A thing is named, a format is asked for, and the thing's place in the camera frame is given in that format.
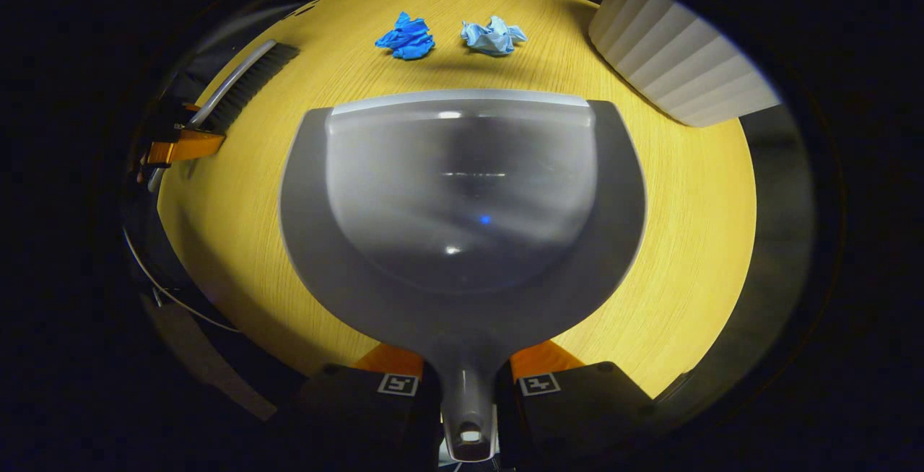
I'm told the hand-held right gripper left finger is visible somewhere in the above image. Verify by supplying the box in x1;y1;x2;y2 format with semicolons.
271;342;443;472

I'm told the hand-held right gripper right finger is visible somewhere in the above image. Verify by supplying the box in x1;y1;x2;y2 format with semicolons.
497;340;655;472

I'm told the small grey broom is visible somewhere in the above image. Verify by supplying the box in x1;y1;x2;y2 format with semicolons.
147;39;301;193

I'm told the dark blue paper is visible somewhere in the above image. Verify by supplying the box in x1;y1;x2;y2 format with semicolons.
374;12;436;61

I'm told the grey dustpan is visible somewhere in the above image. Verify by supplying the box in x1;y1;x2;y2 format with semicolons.
279;89;648;463

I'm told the light blue paper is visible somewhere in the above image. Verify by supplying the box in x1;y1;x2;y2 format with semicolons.
461;15;528;57

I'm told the white ribbed garbage bin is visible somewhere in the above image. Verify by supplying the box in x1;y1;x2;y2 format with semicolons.
587;0;783;128

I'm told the thin white cable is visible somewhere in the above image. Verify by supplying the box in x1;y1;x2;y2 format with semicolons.
121;225;240;333

